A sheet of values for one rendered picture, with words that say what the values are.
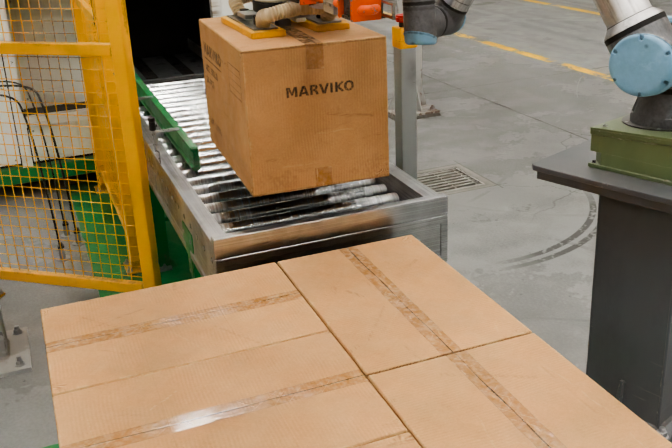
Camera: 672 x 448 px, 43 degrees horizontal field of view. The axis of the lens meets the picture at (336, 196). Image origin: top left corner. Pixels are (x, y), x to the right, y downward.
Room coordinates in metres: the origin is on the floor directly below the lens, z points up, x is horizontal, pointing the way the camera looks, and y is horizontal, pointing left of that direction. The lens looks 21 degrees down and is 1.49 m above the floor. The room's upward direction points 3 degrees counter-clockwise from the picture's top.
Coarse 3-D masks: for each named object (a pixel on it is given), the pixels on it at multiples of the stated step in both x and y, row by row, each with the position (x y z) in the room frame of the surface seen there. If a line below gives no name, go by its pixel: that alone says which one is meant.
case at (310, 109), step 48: (240, 48) 2.18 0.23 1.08; (288, 48) 2.18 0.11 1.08; (336, 48) 2.22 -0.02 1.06; (384, 48) 2.26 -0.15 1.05; (240, 96) 2.20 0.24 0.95; (288, 96) 2.18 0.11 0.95; (336, 96) 2.22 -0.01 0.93; (384, 96) 2.26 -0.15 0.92; (240, 144) 2.25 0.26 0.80; (288, 144) 2.18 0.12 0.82; (336, 144) 2.22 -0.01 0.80; (384, 144) 2.26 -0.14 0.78
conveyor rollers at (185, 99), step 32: (160, 96) 3.92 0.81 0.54; (192, 96) 3.89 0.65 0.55; (160, 128) 3.38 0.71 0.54; (192, 128) 3.34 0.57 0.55; (224, 160) 2.92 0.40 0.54; (224, 192) 2.56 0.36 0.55; (288, 192) 2.54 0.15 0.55; (320, 192) 2.56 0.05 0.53; (352, 192) 2.52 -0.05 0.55; (384, 192) 2.54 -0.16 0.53; (224, 224) 2.29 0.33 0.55; (256, 224) 2.30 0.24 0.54
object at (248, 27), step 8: (224, 16) 2.61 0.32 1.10; (232, 16) 2.57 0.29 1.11; (232, 24) 2.49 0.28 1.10; (240, 24) 2.45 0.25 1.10; (248, 24) 2.41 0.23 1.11; (272, 24) 2.40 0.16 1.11; (240, 32) 2.41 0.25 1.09; (248, 32) 2.33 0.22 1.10; (256, 32) 2.31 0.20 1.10; (264, 32) 2.32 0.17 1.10; (272, 32) 2.32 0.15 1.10; (280, 32) 2.33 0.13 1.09
